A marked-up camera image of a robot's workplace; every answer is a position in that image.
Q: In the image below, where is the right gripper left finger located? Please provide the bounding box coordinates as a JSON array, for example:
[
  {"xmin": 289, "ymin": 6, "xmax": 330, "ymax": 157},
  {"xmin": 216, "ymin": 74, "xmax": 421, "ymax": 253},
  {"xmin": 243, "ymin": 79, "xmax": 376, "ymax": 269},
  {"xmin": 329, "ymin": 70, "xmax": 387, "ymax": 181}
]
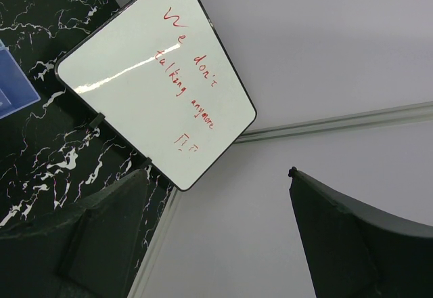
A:
[{"xmin": 1, "ymin": 170, "xmax": 148, "ymax": 297}]

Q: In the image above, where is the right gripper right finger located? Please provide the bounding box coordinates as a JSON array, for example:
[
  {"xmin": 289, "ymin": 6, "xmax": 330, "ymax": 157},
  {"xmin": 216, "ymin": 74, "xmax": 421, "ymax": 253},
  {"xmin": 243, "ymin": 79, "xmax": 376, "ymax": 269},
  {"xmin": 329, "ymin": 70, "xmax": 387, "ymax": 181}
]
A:
[{"xmin": 288, "ymin": 167, "xmax": 432, "ymax": 297}]

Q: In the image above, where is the white whiteboard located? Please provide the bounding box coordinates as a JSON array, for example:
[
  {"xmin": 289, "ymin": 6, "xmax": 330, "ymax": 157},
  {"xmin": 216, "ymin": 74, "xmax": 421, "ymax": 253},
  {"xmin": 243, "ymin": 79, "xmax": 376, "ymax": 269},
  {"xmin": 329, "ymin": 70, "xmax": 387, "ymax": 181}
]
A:
[{"xmin": 55, "ymin": 0, "xmax": 257, "ymax": 191}]

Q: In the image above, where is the four-compartment colourful organizer tray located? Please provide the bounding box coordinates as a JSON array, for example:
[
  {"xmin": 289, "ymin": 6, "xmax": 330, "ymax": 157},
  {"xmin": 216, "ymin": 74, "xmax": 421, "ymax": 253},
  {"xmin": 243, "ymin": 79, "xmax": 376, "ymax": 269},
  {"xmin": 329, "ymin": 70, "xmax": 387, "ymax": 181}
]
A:
[{"xmin": 0, "ymin": 42, "xmax": 40, "ymax": 119}]

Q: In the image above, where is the black marble pattern mat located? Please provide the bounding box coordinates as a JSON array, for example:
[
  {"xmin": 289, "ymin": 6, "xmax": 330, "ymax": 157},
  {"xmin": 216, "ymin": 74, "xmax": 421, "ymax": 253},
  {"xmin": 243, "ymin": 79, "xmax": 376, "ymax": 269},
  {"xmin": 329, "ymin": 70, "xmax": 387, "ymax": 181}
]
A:
[{"xmin": 1, "ymin": 0, "xmax": 173, "ymax": 297}]

